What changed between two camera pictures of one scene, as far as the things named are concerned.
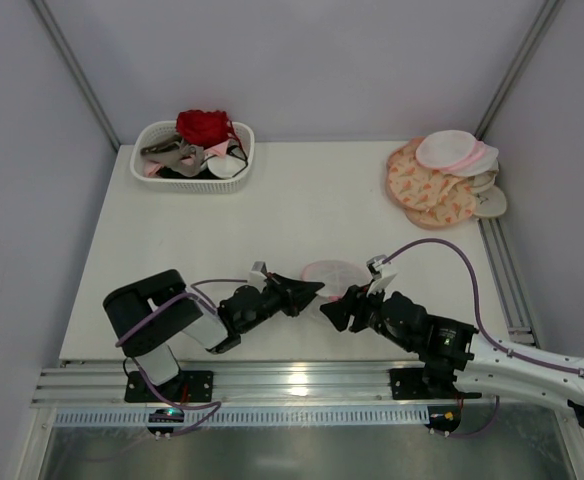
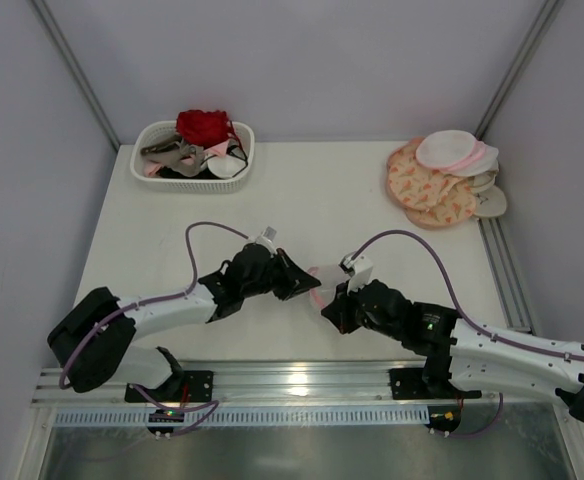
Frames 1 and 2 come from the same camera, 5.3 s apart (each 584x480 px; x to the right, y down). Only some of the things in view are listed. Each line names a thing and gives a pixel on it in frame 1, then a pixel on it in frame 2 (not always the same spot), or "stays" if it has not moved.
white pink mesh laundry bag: (337, 276) stays
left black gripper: (282, 295) -> (282, 275)
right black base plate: (409, 384) stays
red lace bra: (205, 128) stays
